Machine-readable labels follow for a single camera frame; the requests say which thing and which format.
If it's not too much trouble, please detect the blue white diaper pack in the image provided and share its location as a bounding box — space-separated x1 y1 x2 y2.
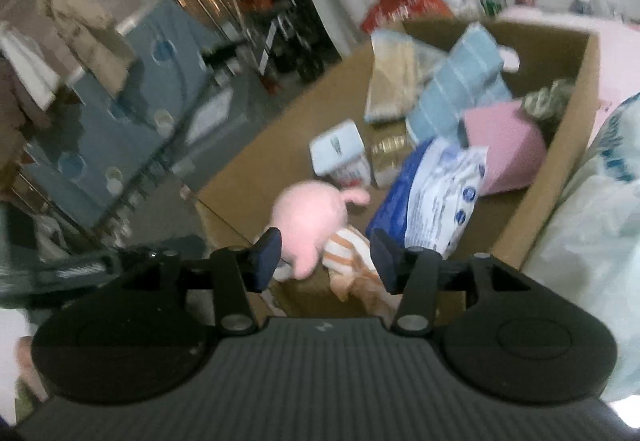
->
366 138 488 258

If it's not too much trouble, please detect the orange striped towel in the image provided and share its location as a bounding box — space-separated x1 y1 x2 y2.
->
321 225 401 325

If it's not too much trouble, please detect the pink plush toy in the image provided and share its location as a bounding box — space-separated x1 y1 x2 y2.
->
267 181 371 282

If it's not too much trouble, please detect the white blue plastic bag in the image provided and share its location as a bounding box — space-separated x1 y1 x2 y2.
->
523 95 639 402

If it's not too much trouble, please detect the green white knotted towel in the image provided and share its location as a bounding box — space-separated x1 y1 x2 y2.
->
521 79 575 123

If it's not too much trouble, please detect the gold carton box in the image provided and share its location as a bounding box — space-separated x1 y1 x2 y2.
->
370 134 413 188

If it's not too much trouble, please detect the blue circle-pattern cloth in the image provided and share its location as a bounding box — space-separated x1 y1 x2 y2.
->
24 0 224 229

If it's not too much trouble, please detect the brown cardboard box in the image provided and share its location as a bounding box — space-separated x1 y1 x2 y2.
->
198 18 599 320

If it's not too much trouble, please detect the white square tissue pack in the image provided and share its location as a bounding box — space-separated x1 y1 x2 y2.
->
309 119 372 187

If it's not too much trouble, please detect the pink folded cloth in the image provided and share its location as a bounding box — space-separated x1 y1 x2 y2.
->
462 101 547 196

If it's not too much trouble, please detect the light blue striped towel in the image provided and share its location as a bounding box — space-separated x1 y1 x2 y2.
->
406 23 513 147

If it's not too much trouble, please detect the beige blue tissue pack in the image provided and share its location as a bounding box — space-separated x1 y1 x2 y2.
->
363 29 448 124

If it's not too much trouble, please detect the black stroller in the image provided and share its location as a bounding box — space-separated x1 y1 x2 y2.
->
250 4 326 84

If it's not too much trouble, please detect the orange red snack bag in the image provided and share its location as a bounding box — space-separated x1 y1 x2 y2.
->
360 0 454 34

